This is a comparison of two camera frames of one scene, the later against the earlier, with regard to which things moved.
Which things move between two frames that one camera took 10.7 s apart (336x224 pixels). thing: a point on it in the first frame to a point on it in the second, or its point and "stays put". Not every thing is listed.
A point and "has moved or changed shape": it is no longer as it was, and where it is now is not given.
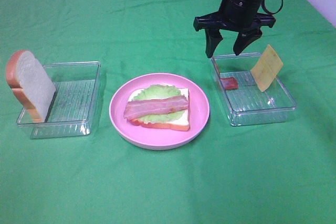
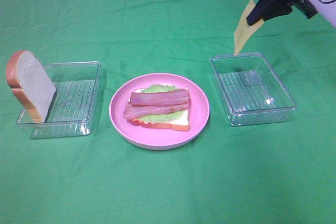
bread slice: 183,124 stays put
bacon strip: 229,83 to 158,98
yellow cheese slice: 266,66 has moved or changed shape
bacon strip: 137,108 stays put
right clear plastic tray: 247,105 stays put
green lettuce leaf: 158,92 stays put
